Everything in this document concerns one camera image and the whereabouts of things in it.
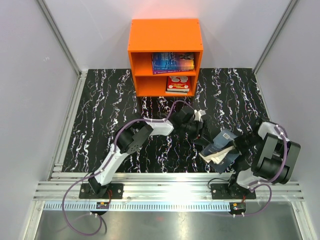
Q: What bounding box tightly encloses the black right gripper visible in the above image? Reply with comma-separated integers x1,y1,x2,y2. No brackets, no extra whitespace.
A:
225,132,263,155

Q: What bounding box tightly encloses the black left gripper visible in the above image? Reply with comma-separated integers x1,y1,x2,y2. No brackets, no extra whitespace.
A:
181,121,214,148

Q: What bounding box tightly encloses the dark blue book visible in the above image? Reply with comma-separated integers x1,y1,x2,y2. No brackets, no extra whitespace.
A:
199,128,240,174

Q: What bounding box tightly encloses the black book with white text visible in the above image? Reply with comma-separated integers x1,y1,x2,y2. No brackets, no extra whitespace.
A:
165,91,188,95

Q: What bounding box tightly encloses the red Treehouse book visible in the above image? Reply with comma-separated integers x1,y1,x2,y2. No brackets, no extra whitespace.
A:
166,75,191,93

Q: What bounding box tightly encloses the purple paperback book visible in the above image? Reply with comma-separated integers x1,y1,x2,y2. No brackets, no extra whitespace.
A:
152,69,195,75

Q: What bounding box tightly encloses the Jane Eyre book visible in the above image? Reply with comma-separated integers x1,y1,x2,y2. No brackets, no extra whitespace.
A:
151,52,195,71

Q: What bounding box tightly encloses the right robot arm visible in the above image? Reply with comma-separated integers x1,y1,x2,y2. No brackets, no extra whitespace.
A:
226,118,301,199

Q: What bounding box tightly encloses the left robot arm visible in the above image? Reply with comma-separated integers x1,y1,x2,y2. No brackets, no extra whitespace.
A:
82,106,212,199

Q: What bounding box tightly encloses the orange wooden shelf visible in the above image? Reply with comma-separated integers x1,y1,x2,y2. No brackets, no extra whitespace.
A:
127,18,204,97

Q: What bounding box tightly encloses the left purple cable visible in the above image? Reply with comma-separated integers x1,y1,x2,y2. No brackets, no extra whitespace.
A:
61,100,191,237

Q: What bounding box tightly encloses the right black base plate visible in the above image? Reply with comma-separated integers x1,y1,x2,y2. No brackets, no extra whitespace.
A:
209,183,257,200

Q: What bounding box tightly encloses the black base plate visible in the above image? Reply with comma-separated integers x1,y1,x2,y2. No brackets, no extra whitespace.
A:
209,183,257,200
78,183,124,200

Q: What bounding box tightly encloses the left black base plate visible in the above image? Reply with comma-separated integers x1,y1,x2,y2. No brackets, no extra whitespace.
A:
78,183,124,200

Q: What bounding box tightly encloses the aluminium rail frame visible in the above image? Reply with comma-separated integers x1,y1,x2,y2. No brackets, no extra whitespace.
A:
22,0,320,240

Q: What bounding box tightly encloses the slotted cable duct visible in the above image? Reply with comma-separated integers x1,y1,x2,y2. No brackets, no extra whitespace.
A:
44,201,245,212

